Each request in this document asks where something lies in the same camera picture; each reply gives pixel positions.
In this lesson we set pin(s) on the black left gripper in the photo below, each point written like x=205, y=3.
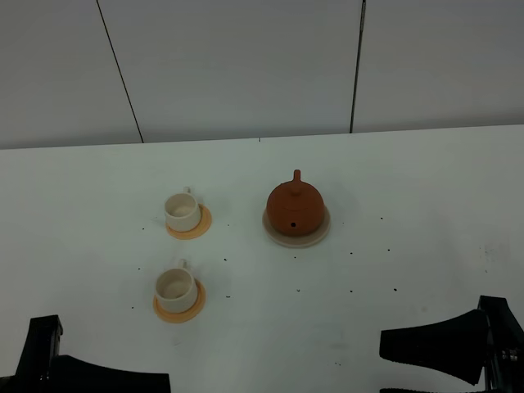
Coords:
x=68, y=374

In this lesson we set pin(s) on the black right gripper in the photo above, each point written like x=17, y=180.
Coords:
x=505, y=348

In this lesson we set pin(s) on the brown clay teapot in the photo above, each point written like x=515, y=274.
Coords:
x=295, y=208

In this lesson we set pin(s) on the beige round teapot coaster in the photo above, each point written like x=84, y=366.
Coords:
x=302, y=241

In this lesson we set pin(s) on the near white teacup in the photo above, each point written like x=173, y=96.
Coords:
x=176, y=289

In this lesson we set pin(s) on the white teacup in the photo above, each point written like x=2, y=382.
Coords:
x=182, y=211
x=176, y=289

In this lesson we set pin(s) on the near orange saucer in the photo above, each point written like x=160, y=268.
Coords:
x=186, y=315

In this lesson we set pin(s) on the orange saucer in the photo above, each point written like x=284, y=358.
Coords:
x=186, y=315
x=199, y=230

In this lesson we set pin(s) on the far white teacup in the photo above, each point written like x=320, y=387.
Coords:
x=182, y=211

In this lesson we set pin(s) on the far orange saucer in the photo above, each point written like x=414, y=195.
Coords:
x=199, y=230

